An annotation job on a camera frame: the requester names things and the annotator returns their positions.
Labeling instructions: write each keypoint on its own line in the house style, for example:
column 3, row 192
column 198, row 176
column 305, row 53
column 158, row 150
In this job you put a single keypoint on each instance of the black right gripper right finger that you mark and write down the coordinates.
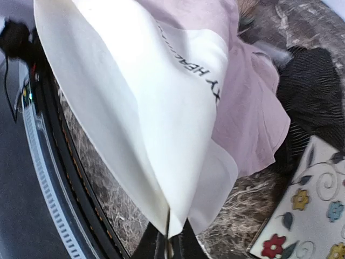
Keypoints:
column 186, row 246

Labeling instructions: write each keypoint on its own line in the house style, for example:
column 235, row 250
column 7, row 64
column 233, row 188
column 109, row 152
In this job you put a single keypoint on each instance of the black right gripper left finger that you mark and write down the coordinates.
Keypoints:
column 153, row 245

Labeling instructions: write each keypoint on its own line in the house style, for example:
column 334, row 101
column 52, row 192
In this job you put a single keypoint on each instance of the pink and white underwear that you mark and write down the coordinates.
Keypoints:
column 174, row 102

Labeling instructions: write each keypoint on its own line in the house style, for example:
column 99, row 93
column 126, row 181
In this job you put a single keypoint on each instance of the black striped underwear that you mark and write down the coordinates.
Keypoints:
column 310, row 92

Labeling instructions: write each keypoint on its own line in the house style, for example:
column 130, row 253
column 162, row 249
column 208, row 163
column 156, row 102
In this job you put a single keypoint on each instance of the floral patterned square coaster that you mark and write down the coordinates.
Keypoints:
column 309, row 220

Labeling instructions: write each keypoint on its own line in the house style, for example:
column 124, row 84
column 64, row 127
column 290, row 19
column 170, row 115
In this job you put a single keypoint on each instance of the black table edge rail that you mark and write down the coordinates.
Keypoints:
column 101, row 236

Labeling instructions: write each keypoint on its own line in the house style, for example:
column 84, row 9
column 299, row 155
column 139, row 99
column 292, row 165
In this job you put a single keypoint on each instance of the white slotted cable duct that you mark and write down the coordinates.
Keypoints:
column 55, row 196

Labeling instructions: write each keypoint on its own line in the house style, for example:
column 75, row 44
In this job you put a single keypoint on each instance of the left circuit board with wires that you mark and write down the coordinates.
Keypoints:
column 22, row 103

